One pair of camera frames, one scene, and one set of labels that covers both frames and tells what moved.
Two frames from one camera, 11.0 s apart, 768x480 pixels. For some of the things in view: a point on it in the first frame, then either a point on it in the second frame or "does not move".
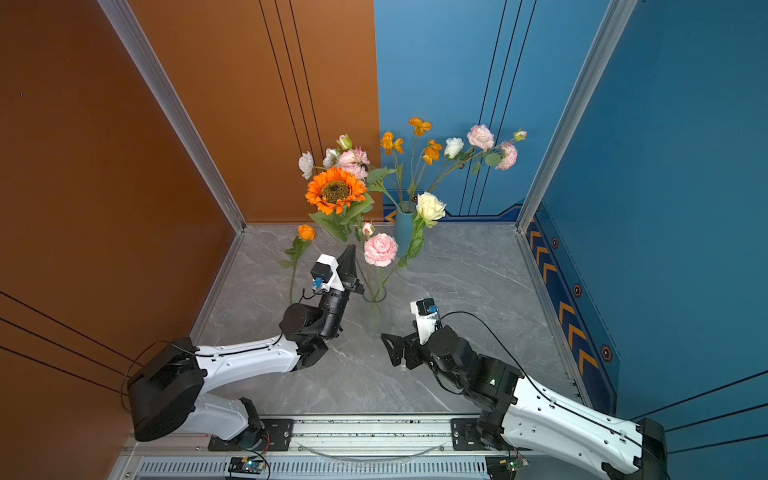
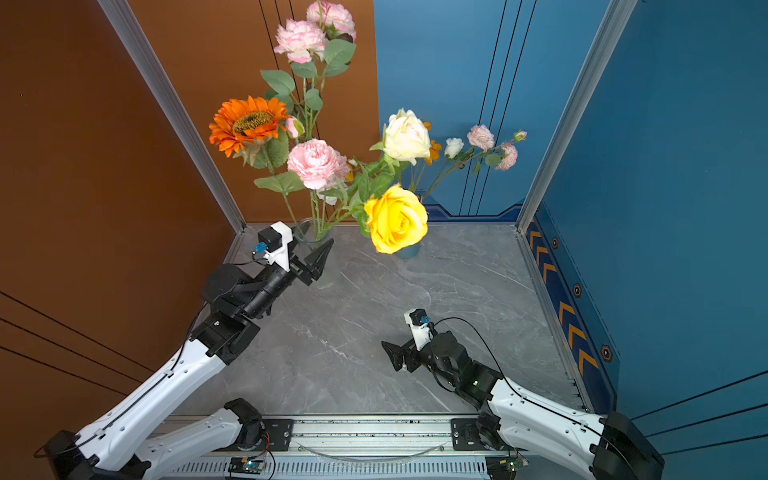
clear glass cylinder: (374, 311) -> (318, 233)
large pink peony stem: (355, 162) -> (318, 47)
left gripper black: (347, 277) -> (299, 273)
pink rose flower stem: (481, 139) does not move
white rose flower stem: (453, 151) does not move
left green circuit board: (246, 464) does not move
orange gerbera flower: (333, 189) -> (238, 120)
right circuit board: (502, 467) does not move
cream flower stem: (429, 209) -> (407, 140)
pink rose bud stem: (368, 229) -> (295, 128)
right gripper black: (411, 344) does not move
